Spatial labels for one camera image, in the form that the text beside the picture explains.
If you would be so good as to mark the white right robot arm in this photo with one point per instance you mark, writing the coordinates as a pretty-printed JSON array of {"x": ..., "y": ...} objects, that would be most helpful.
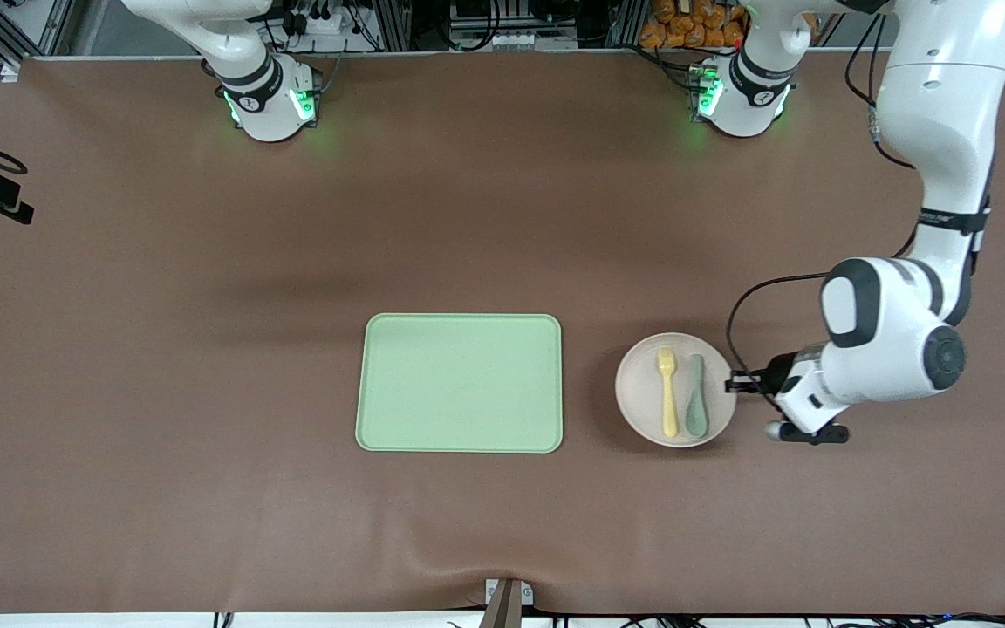
[{"x": 267, "y": 105}]

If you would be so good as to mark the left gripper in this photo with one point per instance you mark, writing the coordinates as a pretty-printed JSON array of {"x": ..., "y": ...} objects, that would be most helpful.
[{"x": 774, "y": 374}]

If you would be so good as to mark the pale round plate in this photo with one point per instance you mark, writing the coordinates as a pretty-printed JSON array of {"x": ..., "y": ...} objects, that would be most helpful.
[{"x": 642, "y": 392}]

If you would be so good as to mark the teal plastic spoon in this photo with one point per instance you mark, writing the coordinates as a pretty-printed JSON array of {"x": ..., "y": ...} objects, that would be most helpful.
[{"x": 696, "y": 423}]

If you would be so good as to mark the metal bracket with brown post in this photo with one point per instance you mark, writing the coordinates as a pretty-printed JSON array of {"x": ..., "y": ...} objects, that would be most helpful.
[{"x": 507, "y": 606}]

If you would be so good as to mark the brown table cover cloth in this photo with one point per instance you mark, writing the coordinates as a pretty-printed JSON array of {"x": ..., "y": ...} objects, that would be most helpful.
[{"x": 162, "y": 436}]

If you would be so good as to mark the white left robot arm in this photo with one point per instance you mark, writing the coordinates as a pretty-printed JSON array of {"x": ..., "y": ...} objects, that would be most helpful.
[{"x": 947, "y": 105}]

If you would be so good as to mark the pile of orange packaged items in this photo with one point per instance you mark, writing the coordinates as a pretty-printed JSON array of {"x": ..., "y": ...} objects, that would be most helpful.
[{"x": 686, "y": 35}]

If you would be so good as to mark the light green rectangular tray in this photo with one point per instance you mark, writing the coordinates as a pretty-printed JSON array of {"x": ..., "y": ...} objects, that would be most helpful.
[{"x": 459, "y": 384}]

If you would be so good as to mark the white terminal block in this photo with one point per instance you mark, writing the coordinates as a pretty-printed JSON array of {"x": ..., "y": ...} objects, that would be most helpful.
[{"x": 502, "y": 41}]

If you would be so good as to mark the white power strip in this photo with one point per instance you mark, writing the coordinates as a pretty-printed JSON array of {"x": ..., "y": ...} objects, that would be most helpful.
[{"x": 319, "y": 22}]

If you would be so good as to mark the aluminium frame post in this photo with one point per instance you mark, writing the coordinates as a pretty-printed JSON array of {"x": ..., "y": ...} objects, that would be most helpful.
[
  {"x": 629, "y": 24},
  {"x": 393, "y": 26}
]

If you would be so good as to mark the yellow plastic fork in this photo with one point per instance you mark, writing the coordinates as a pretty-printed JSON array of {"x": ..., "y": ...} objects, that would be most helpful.
[{"x": 668, "y": 410}]

